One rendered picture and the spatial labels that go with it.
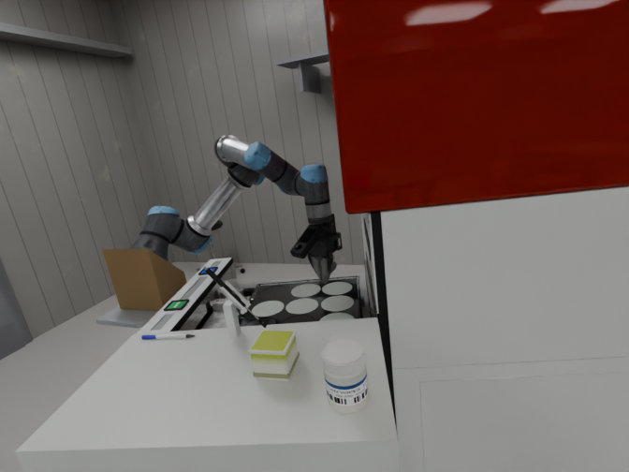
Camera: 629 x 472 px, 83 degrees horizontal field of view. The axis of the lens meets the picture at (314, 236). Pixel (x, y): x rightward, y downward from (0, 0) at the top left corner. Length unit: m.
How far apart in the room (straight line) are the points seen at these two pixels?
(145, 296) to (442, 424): 1.10
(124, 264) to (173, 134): 3.06
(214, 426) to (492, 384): 0.67
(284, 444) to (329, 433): 0.07
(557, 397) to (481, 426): 0.19
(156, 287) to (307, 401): 0.92
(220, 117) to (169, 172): 0.98
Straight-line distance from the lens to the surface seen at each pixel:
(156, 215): 1.56
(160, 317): 1.12
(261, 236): 4.08
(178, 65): 4.36
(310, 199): 1.03
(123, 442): 0.74
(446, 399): 1.04
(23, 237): 3.86
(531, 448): 1.21
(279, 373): 0.72
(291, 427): 0.64
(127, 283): 1.56
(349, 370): 0.59
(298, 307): 1.11
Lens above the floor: 1.41
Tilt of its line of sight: 17 degrees down
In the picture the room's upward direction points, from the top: 7 degrees counter-clockwise
